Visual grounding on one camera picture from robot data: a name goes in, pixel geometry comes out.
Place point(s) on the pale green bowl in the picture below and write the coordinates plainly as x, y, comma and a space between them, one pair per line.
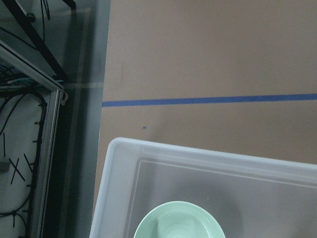
179, 219

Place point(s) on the clear plastic bin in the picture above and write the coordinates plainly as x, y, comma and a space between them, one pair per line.
249, 197

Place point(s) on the grey aluminium frame rail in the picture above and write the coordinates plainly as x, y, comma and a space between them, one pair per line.
29, 107

